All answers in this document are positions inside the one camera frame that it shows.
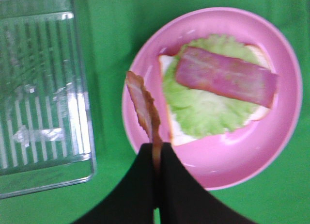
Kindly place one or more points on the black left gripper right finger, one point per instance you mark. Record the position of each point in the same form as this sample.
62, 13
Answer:
184, 201

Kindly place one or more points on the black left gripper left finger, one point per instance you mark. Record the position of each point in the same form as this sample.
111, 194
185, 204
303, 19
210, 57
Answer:
132, 200

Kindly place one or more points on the green lettuce leaf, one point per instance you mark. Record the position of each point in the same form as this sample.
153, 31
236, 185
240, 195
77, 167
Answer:
228, 46

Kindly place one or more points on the bacon strip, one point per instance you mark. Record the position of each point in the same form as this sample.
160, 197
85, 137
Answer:
226, 76
147, 114

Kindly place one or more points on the clear plastic ingredient tray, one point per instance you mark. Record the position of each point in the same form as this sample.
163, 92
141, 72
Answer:
46, 133

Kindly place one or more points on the pink plate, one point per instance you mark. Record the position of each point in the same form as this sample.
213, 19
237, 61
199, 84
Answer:
225, 160

